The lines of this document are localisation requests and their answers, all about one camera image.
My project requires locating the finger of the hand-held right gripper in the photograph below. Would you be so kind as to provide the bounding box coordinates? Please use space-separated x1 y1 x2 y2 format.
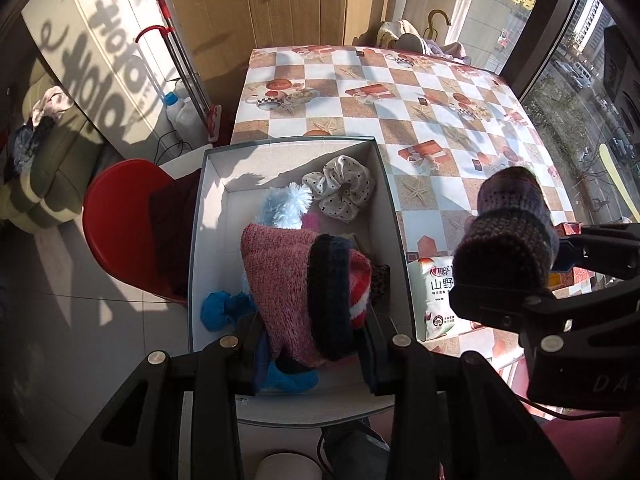
553 223 640 283
450 280 640 358

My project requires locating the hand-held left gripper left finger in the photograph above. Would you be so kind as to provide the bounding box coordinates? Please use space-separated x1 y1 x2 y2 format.
55 311 274 480

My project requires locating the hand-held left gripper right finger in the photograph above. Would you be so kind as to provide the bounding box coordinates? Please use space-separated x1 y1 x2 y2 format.
357 305 571 480

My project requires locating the blue fluffy sock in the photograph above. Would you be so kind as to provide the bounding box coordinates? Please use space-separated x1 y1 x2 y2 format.
260 359 320 394
200 289 257 334

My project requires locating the purple brown knit sock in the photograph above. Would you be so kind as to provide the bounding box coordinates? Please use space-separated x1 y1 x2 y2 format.
452 165 561 292

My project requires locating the navy red striped sock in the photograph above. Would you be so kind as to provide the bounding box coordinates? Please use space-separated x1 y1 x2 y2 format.
306 235 374 362

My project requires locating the leopard print scrunchie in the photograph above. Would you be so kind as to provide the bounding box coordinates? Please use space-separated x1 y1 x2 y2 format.
367 264 392 307

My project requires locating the pink knit hat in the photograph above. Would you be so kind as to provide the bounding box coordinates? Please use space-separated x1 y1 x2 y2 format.
240 223 373 368

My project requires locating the white cardboard box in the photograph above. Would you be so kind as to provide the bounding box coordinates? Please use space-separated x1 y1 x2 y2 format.
187 135 419 397

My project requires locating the light blue fluffy pompom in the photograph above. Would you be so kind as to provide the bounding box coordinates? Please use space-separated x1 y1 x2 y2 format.
254 182 314 232

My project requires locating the white polka dot scrunchie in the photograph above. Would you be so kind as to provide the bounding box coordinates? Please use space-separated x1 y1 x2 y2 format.
301 155 375 224

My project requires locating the white snack bag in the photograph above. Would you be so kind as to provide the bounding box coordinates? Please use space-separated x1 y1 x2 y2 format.
407 255 482 344

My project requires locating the maroon cloth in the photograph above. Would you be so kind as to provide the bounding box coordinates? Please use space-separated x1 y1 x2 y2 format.
500 400 640 480

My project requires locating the dark grey cloth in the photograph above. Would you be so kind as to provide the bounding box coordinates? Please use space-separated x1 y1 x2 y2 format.
320 419 397 480

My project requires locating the white round object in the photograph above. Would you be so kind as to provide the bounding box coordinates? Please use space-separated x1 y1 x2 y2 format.
256 452 322 480

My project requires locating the checkered printed tablecloth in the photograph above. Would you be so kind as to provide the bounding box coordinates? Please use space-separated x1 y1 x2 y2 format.
230 45 597 361

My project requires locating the red plastic chair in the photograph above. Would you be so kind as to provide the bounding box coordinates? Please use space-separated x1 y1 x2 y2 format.
82 158 202 307

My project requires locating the translucent white jug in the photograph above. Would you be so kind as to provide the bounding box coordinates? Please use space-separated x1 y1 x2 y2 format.
175 97 209 142

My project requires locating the white jug with blue cap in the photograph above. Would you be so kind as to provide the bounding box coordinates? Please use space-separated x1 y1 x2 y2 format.
164 91 184 127

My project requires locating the pile of pale clothes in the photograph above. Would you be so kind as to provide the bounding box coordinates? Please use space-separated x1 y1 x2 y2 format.
376 18 474 66

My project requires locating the pale green sofa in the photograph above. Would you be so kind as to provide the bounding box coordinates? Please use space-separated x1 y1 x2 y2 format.
0 57 107 234

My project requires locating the clothes heap on sofa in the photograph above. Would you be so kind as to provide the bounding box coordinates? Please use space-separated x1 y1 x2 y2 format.
4 85 77 184

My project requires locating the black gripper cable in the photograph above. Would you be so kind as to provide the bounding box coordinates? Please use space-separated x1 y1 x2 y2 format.
514 394 618 420

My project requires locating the dark window frame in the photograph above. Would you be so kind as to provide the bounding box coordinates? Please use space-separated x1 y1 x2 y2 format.
500 0 589 104

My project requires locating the black floor cable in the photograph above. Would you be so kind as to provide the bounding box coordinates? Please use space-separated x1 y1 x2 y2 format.
154 129 194 167

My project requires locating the yellow umbrella handle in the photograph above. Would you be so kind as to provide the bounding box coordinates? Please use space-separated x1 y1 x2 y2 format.
426 8 452 42

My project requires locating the red handled mop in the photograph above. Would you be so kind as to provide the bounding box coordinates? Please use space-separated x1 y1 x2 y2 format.
134 0 224 144

